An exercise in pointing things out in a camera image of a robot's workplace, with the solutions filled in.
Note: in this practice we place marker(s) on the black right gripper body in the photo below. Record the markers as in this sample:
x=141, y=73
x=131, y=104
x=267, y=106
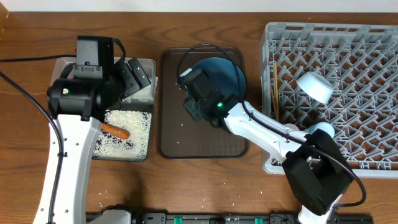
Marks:
x=196, y=111

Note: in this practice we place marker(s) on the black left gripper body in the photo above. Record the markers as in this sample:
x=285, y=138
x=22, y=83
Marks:
x=129, y=81

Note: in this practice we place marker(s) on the dark blue plate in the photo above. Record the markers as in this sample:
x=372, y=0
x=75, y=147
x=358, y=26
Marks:
x=223, y=79

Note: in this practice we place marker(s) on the orange carrot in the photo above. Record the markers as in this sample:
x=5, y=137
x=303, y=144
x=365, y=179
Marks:
x=116, y=131

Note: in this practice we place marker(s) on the pink plastic cup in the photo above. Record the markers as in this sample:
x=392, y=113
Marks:
x=291, y=127

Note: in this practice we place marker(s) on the light blue bowl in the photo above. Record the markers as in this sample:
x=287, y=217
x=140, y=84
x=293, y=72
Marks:
x=315, y=86

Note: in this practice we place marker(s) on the light blue plastic cup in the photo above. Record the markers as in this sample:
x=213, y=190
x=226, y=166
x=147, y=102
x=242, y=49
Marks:
x=324, y=126

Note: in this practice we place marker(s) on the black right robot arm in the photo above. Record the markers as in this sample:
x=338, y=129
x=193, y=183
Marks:
x=316, y=170

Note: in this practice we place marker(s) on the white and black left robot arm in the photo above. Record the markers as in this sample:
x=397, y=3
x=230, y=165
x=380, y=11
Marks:
x=76, y=112

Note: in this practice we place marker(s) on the grey dishwasher rack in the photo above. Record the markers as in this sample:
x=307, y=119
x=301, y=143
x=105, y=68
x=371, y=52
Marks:
x=360, y=62

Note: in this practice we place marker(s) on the clear plastic bin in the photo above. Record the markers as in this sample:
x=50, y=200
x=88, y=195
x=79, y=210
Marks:
x=144, y=96

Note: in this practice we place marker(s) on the brown plastic serving tray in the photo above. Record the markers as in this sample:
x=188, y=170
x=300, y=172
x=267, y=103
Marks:
x=179, y=136

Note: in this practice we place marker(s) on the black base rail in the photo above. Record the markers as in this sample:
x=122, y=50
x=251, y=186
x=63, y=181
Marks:
x=122, y=214

